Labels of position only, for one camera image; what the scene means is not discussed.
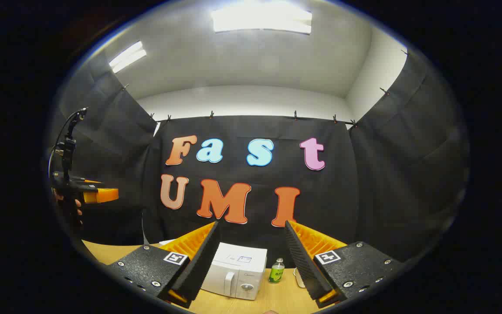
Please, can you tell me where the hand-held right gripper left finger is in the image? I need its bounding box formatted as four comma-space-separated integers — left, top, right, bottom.
103, 221, 220, 309

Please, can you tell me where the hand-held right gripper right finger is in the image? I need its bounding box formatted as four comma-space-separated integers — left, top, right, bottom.
284, 220, 405, 309

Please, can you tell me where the white microwave oven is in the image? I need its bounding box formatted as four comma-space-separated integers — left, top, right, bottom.
200, 242, 268, 301

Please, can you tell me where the green label bottle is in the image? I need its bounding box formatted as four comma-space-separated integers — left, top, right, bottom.
268, 258, 285, 284

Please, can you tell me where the long ceiling light strip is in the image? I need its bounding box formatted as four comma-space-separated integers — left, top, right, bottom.
109, 41, 147, 73

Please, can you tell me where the large ceiling light panel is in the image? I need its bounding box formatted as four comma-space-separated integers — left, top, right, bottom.
211, 2, 312, 35

